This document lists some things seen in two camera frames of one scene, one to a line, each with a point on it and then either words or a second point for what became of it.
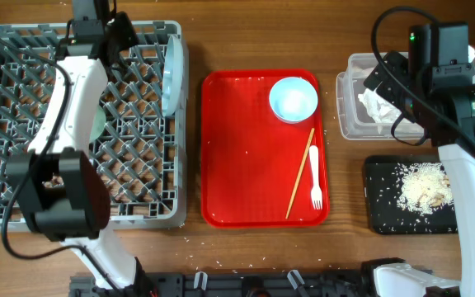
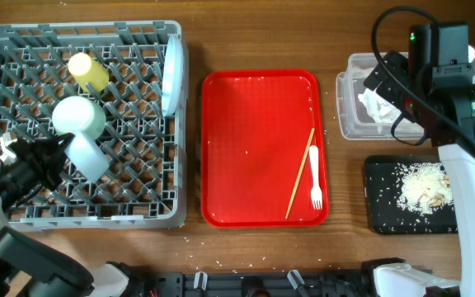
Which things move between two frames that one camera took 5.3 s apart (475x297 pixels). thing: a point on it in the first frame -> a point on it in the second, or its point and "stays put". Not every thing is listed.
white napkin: [379, 110] stays put
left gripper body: [123, 30] -> [32, 167]
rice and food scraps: [425, 187] stays put
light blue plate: [172, 76] stays put
